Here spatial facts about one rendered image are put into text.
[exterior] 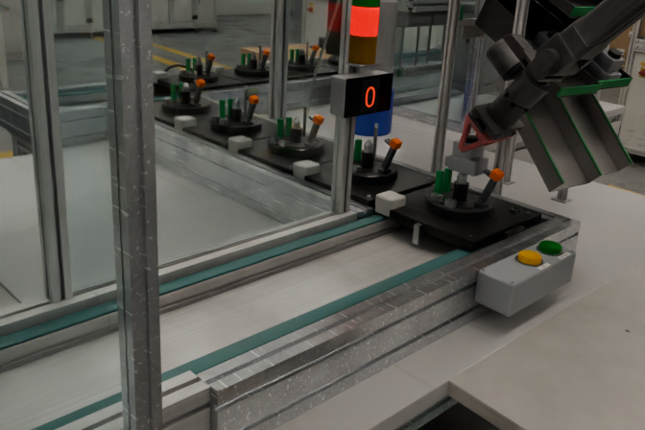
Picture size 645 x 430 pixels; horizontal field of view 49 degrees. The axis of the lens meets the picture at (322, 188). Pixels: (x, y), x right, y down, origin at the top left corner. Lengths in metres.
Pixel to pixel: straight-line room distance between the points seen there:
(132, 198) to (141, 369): 0.18
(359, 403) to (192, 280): 0.33
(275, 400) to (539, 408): 0.38
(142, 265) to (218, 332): 0.39
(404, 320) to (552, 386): 0.24
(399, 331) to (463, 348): 0.13
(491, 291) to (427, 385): 0.22
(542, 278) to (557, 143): 0.47
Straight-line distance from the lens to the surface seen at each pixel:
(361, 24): 1.27
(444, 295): 1.16
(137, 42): 0.63
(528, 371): 1.17
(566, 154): 1.67
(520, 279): 1.21
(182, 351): 1.03
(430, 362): 1.14
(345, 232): 1.35
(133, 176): 0.65
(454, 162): 1.41
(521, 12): 1.55
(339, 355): 1.01
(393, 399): 1.05
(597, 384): 1.18
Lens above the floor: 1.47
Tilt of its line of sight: 20 degrees down
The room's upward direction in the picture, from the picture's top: 3 degrees clockwise
